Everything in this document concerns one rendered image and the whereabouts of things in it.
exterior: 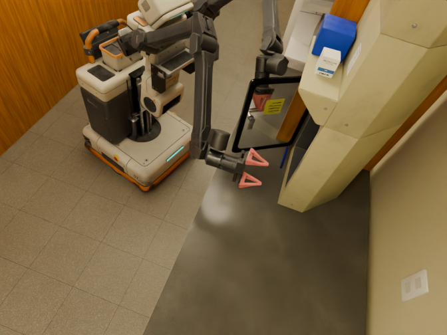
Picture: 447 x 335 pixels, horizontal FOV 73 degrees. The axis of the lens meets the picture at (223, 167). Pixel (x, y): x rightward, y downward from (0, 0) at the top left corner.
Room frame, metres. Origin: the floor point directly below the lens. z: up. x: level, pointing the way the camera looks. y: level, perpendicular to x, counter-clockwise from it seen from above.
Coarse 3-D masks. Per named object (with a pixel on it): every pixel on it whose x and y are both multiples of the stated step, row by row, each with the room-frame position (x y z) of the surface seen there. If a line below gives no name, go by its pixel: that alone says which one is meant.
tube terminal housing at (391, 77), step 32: (384, 64) 0.70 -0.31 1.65; (416, 64) 0.69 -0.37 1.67; (352, 96) 0.70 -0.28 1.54; (384, 96) 0.69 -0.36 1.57; (416, 96) 0.77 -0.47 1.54; (320, 128) 0.73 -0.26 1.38; (352, 128) 0.69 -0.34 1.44; (384, 128) 0.75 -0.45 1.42; (288, 160) 0.95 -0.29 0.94; (320, 160) 0.70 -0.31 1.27; (352, 160) 0.73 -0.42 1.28; (288, 192) 0.70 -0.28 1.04; (320, 192) 0.70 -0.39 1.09
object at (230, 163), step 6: (228, 156) 0.65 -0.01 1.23; (234, 156) 0.66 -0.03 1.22; (240, 156) 0.64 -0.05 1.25; (222, 162) 0.62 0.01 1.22; (228, 162) 0.63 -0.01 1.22; (234, 162) 0.63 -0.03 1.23; (240, 162) 0.61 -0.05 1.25; (222, 168) 0.62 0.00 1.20; (228, 168) 0.61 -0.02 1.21; (234, 168) 0.62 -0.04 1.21; (234, 174) 0.61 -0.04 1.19; (234, 180) 0.61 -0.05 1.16
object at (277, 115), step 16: (256, 96) 0.89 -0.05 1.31; (272, 96) 0.92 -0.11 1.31; (288, 96) 0.95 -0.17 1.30; (256, 112) 0.90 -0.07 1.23; (272, 112) 0.93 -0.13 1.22; (288, 112) 0.96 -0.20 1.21; (256, 128) 0.91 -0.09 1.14; (272, 128) 0.94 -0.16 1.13; (288, 128) 0.98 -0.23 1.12; (240, 144) 0.88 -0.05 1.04; (256, 144) 0.92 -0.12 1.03; (272, 144) 0.96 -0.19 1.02
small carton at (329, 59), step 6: (324, 48) 0.85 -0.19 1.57; (324, 54) 0.82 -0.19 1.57; (330, 54) 0.83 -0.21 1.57; (336, 54) 0.83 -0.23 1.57; (318, 60) 0.85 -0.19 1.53; (324, 60) 0.81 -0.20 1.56; (330, 60) 0.81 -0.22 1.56; (336, 60) 0.81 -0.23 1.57; (318, 66) 0.81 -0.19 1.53; (324, 66) 0.81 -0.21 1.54; (330, 66) 0.81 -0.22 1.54; (336, 66) 0.81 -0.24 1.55; (318, 72) 0.81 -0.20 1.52; (324, 72) 0.81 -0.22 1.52; (330, 72) 0.81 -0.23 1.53
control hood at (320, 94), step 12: (312, 48) 0.95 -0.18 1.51; (312, 60) 0.87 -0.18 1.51; (312, 72) 0.81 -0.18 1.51; (336, 72) 0.84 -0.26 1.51; (300, 84) 0.74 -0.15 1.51; (312, 84) 0.75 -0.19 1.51; (324, 84) 0.76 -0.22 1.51; (336, 84) 0.78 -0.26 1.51; (312, 96) 0.71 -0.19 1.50; (324, 96) 0.71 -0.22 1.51; (336, 96) 0.72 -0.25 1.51; (312, 108) 0.71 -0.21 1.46; (324, 108) 0.70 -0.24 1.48; (324, 120) 0.70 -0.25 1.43
